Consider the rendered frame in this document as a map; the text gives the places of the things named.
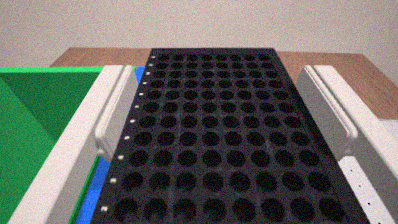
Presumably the green bin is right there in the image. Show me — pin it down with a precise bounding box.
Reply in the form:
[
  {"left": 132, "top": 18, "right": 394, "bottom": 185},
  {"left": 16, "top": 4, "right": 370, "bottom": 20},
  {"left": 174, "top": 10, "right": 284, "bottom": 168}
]
[{"left": 0, "top": 67, "right": 104, "bottom": 224}]

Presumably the blue open bin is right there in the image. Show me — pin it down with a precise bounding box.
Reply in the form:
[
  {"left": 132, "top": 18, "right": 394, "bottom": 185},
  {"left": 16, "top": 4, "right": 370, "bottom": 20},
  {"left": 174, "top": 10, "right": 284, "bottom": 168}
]
[{"left": 75, "top": 67, "right": 145, "bottom": 224}]

